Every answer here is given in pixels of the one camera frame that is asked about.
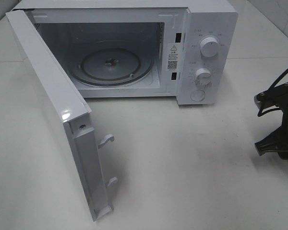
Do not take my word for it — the white timer knob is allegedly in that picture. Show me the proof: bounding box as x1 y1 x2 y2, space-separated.
194 68 212 85

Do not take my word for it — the white microwave door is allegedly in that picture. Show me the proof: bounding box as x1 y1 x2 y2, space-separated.
6 10 114 221

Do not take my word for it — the white microwave oven body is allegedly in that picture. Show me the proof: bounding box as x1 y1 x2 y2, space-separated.
11 0 238 105

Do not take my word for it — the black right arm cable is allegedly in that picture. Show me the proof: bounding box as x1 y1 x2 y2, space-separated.
256 50 288 118

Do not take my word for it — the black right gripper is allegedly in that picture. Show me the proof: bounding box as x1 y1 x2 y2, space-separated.
254 82 288 144

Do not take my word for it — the upper white power knob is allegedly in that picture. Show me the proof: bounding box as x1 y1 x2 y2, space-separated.
199 35 220 58

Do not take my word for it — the round white door button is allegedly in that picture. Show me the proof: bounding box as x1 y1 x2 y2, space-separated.
190 90 205 102

